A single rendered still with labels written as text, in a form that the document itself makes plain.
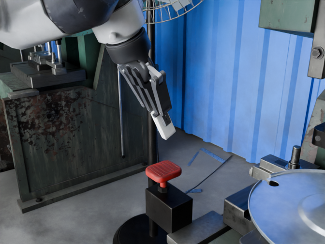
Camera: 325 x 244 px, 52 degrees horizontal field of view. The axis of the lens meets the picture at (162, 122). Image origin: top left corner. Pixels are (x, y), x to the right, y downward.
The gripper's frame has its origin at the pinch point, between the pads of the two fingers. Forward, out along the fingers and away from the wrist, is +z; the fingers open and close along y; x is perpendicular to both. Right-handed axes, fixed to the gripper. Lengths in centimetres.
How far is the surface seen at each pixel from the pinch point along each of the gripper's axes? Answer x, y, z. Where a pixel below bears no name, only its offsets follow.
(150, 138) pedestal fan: 17, -53, 44
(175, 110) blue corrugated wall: 90, -155, 121
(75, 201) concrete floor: -20, -106, 87
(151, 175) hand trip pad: -7.9, 0.5, 8.3
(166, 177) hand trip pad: -6.2, 3.2, 9.3
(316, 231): 0.1, 32.5, 9.0
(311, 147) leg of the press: 34.0, 9.2, 33.5
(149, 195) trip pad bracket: -10.2, -1.1, 14.2
